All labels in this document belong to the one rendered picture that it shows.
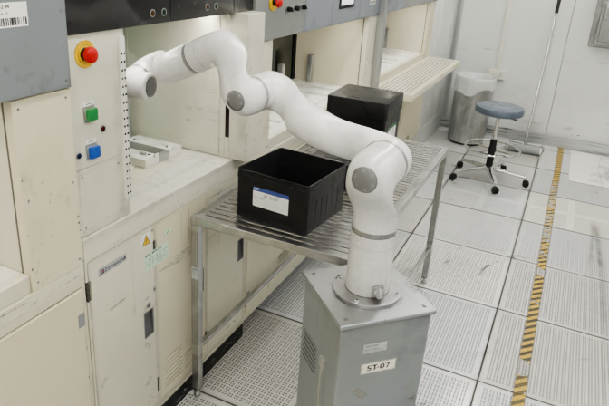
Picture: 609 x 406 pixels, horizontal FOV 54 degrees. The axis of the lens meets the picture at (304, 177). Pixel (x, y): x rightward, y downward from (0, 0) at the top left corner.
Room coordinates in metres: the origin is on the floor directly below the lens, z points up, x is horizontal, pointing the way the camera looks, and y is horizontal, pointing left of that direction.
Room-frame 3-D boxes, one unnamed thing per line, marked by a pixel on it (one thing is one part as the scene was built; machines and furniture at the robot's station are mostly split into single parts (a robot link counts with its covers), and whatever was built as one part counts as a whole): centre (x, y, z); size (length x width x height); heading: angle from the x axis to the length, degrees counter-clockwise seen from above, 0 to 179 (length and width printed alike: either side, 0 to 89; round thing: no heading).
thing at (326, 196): (1.89, 0.04, 0.85); 0.28 x 0.28 x 0.17; 62
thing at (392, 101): (2.70, -0.26, 0.89); 0.29 x 0.29 x 0.25; 68
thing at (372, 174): (1.38, -0.18, 1.07); 0.19 x 0.12 x 0.24; 155
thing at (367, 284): (1.41, -0.19, 0.85); 0.19 x 0.19 x 0.18
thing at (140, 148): (2.06, 0.61, 0.89); 0.22 x 0.21 x 0.04; 67
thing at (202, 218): (2.27, -0.16, 0.38); 1.30 x 0.60 x 0.76; 157
